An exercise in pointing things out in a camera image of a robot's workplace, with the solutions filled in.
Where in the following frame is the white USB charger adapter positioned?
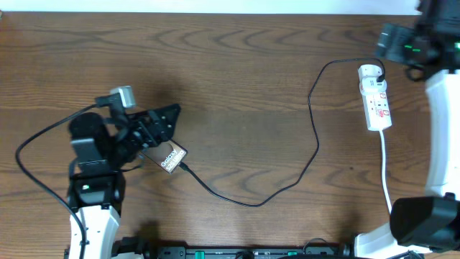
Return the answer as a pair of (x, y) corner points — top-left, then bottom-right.
(358, 64), (382, 81)

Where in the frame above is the white power strip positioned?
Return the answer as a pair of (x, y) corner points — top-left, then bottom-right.
(359, 77), (392, 132)

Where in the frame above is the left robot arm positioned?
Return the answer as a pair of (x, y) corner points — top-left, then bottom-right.
(68, 104), (180, 258)

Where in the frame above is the white power strip cord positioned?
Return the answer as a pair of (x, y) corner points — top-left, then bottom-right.
(378, 129), (393, 215)

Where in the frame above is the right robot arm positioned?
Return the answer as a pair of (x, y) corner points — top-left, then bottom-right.
(350, 0), (459, 258)

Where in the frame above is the black left camera cable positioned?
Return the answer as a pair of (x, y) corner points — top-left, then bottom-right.
(14, 95), (116, 259)

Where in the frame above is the black USB charging cable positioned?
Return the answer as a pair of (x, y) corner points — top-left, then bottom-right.
(178, 57), (387, 209)

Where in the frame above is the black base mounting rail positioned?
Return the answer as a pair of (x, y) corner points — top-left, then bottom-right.
(111, 237), (352, 259)

